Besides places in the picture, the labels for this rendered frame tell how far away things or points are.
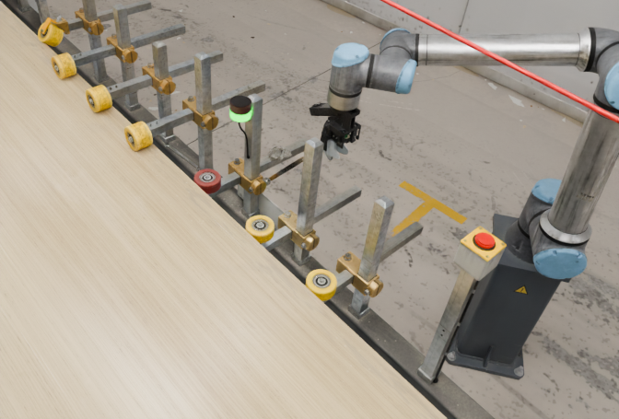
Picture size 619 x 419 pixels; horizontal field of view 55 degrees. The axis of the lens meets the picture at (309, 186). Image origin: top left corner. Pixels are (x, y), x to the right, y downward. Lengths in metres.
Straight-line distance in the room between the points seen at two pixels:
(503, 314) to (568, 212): 0.65
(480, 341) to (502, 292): 0.31
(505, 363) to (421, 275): 0.54
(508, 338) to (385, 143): 1.49
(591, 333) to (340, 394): 1.75
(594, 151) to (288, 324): 0.91
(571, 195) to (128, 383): 1.26
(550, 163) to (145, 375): 2.87
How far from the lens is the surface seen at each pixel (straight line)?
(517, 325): 2.42
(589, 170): 1.76
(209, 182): 1.77
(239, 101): 1.64
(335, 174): 3.22
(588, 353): 2.86
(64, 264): 1.62
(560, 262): 1.94
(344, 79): 1.56
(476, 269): 1.28
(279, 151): 1.94
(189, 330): 1.44
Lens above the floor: 2.09
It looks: 42 degrees down
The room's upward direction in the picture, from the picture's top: 7 degrees clockwise
